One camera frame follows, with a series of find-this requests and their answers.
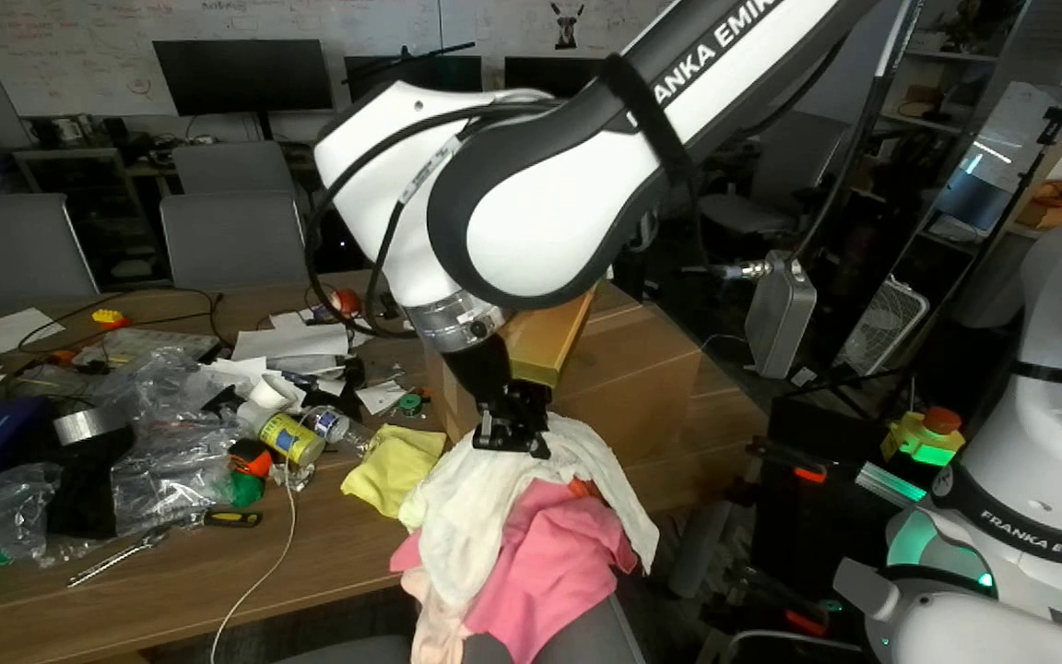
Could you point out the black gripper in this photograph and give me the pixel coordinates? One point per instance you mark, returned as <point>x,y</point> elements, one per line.
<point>486,369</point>

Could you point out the white towel cloth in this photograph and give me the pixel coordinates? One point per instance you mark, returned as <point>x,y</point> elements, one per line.
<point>598,475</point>

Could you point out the pink cloth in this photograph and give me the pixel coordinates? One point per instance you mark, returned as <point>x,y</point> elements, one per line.
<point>554,566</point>

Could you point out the peach cloth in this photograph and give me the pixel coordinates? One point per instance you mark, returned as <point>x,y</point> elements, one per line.
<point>441,634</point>

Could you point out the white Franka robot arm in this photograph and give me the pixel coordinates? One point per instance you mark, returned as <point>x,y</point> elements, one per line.
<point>554,207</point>

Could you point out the dark grey swivel chair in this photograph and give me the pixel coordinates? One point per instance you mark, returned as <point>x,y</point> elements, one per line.
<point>590,639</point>

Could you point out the black mesh office chair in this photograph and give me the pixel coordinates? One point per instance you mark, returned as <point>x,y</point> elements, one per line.
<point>744,207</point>

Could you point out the grey office chair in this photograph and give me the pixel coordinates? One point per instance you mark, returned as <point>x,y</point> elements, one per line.
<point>9,251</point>
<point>237,169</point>
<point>237,240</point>

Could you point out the small green cube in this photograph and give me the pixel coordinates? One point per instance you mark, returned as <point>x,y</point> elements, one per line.
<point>409,403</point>

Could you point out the yellow cloth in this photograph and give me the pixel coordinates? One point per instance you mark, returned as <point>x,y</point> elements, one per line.
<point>397,475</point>

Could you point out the small white paper piece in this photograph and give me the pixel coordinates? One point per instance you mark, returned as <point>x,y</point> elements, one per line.
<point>381,398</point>

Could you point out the red ball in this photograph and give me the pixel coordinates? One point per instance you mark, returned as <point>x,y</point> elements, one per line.
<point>344,299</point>

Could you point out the yellow labelled can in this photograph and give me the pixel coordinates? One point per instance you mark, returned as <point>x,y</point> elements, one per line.
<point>292,439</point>

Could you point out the white paper stack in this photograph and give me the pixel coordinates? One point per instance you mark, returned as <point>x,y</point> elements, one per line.
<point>292,345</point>

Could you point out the small orange toy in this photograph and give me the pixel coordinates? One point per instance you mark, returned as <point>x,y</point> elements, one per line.
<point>260,462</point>

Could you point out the green plastic toy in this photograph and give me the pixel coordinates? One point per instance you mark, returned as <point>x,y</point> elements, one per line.
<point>239,490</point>

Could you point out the black yellow utility tool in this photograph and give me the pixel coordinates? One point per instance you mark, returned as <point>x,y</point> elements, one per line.
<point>233,518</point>

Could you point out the white tower heater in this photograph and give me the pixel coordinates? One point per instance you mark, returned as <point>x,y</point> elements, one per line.
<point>779,316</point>

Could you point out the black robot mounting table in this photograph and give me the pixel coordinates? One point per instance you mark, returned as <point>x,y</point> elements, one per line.
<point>826,541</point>

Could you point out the clear plastic bag pile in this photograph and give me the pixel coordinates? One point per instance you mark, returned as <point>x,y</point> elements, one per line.
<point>162,455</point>

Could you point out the black computer monitor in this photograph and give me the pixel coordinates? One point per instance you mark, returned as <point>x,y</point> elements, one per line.
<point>371,73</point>
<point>239,77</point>
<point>554,77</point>

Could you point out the green glowing tube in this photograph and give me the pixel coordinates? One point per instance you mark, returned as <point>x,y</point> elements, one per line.
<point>888,482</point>

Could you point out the white grilled fan heater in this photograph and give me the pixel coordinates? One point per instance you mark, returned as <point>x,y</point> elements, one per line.
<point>881,326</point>

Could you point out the yellow emergency stop button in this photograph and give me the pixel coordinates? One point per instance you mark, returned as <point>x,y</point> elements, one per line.
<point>924,437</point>

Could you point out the yellow orange ball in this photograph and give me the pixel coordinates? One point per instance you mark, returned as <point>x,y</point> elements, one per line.
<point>109,318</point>

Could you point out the blue bag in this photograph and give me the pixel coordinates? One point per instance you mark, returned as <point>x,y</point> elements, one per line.
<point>1,437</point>

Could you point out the grey leaning panel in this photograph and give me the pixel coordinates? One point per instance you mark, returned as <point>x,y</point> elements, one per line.
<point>996,162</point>

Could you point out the metal shelf rack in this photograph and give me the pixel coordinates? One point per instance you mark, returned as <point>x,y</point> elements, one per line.
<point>924,56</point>

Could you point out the long wall desk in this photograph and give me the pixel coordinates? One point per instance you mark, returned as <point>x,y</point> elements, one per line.
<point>320,155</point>

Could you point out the wall whiteboard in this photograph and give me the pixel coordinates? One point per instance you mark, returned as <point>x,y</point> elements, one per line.
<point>73,56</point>

